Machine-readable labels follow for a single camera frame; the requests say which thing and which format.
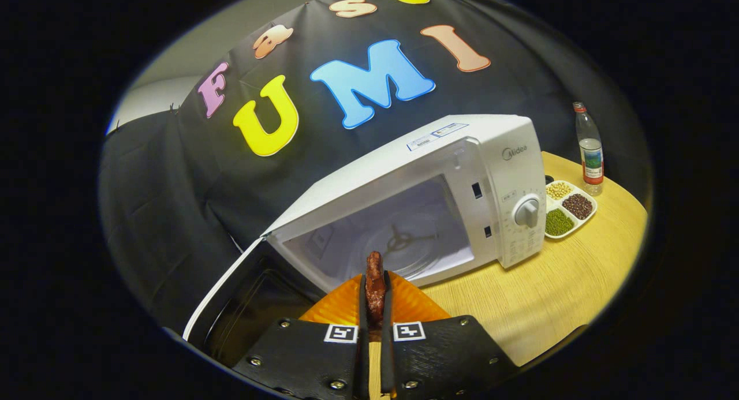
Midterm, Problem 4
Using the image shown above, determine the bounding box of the clear plastic bottle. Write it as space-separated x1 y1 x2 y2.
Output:
573 102 604 196

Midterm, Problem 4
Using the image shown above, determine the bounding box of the white divided bean dish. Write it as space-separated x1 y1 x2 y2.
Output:
544 180 599 240

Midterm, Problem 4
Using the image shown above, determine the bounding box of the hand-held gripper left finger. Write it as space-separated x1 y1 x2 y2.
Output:
231 273 370 400

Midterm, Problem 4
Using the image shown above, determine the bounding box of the brown meat piece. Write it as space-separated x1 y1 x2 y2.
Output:
364 251 387 330

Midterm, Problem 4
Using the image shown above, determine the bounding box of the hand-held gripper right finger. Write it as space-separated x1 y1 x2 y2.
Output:
380 271 518 398

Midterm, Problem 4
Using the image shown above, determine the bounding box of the white toaster oven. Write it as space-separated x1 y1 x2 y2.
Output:
182 114 548 369

